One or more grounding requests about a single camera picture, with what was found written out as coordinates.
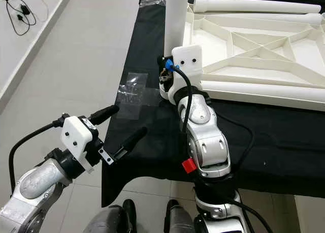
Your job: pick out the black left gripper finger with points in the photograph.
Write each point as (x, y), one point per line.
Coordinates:
(135, 141)
(105, 113)

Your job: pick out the white plastic children table top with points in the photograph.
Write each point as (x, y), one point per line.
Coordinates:
(213, 45)

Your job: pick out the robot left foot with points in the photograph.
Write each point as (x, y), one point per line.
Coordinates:
(111, 220)

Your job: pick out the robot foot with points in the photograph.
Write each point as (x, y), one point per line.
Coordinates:
(111, 220)
(180, 220)

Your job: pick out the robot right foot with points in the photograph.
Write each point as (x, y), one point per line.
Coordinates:
(180, 220)

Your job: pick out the black table cloth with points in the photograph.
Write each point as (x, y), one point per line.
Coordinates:
(274, 141)

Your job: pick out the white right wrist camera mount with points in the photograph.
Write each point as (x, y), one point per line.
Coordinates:
(188, 58)

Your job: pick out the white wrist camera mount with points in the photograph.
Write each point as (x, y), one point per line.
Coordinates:
(188, 58)
(76, 136)

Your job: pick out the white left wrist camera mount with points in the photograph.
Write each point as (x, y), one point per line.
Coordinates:
(76, 136)

